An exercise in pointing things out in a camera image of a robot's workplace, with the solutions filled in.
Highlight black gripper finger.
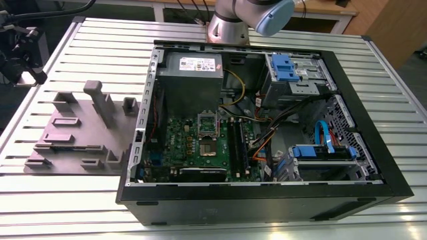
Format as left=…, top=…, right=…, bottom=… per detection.
left=19, top=34, right=48, bottom=85
left=0, top=63, right=22, bottom=87

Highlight metal socket cover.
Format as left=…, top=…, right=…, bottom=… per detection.
left=198, top=109, right=222, bottom=139

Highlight CPU socket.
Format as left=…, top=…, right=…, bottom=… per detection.
left=198, top=138, right=219, bottom=158

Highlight grey parts rack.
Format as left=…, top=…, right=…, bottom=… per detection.
left=23, top=80, right=142, bottom=176

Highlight blue RAM stick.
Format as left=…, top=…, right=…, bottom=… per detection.
left=50, top=145, right=91, bottom=152

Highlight grey power supply unit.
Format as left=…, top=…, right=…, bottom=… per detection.
left=156, top=51, right=224, bottom=116

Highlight green motherboard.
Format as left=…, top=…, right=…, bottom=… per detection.
left=138, top=116, right=265, bottom=183

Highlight black graphics card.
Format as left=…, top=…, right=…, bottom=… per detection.
left=168, top=166, right=228, bottom=183

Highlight black RAM slot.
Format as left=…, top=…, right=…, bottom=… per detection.
left=227, top=118, right=239, bottom=177

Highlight blue disk carrier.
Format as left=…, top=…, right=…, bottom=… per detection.
left=271, top=54, right=301, bottom=82

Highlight silver drive cage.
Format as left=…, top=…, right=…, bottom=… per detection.
left=262, top=52, right=338, bottom=107

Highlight disk bay with blue carrier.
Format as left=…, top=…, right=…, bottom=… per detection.
left=287, top=144, right=358, bottom=182

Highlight wooden desk white legs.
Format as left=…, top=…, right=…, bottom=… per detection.
left=151, top=0, right=361, bottom=35

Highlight black open PC case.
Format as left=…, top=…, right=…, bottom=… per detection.
left=115, top=38, right=415, bottom=227

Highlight wooden cabinet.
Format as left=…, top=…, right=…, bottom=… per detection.
left=343, top=0, right=427, bottom=70

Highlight thick black camera cable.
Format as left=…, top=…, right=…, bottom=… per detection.
left=0, top=0, right=99, bottom=32

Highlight yellow wire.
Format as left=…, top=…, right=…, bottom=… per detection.
left=219, top=68, right=247, bottom=107

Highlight multicolour wire bundle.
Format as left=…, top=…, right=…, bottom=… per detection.
left=251, top=108, right=271, bottom=123

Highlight orange wire loop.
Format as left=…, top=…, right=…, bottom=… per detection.
left=250, top=146, right=269, bottom=164

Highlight black wire bundle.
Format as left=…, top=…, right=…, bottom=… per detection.
left=250, top=96, right=333, bottom=148

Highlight blue flat wire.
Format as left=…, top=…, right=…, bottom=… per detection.
left=314, top=120, right=337, bottom=154

